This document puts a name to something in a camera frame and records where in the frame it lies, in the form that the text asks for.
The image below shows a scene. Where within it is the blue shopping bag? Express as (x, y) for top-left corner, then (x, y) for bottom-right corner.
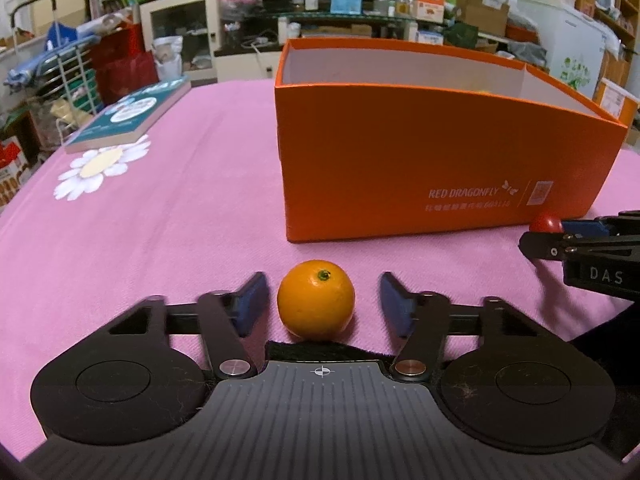
(45, 25), (76, 51)

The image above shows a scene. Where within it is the wooden shelf unit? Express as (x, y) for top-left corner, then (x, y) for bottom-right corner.
(575, 0), (640, 53)

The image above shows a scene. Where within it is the brown cardboard box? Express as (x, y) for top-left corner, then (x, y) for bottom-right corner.
(456, 0), (511, 36)

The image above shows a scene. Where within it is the small orange white box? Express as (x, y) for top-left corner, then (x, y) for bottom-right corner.
(414, 0), (446, 23)

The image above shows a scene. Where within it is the orange white canister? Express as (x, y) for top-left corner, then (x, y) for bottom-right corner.
(597, 79), (640, 126)

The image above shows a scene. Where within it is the dark green bag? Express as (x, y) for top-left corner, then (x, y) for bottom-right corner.
(445, 22), (480, 48)

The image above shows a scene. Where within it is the white plastic bag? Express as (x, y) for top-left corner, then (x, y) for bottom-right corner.
(151, 36), (183, 81)

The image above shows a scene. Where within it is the red white patterned carton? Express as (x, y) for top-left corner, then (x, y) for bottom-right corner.
(0, 137), (31, 211)

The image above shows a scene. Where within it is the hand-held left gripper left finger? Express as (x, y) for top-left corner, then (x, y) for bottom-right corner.
(107, 271), (271, 381)

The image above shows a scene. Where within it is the white tv cabinet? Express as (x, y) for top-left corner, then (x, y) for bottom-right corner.
(214, 10), (451, 82)

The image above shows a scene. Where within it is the red cherry tomato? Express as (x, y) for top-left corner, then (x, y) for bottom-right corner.
(530, 214), (563, 233)

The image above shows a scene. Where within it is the orange cardboard box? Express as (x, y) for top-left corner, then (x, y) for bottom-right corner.
(273, 37), (627, 244)

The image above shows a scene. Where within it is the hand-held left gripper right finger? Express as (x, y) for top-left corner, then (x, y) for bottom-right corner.
(379, 272), (538, 382)

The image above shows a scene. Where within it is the teal book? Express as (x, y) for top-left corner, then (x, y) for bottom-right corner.
(64, 76), (192, 155)

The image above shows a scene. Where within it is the orange with green stem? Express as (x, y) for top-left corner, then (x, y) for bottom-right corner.
(276, 259), (357, 340)

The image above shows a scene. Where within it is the metal shopping cart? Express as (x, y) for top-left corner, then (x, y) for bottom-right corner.
(5, 0), (106, 151)

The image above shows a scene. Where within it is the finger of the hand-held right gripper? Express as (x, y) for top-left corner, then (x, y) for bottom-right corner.
(518, 230), (640, 262)
(561, 212), (640, 241)

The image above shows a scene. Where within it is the white refrigerator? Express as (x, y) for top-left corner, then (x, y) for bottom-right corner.
(517, 0), (621, 101)

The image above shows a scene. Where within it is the red gift bag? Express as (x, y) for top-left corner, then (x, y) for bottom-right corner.
(90, 25), (160, 106)

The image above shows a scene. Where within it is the white glass door cabinet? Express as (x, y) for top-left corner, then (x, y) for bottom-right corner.
(139, 0), (223, 86)

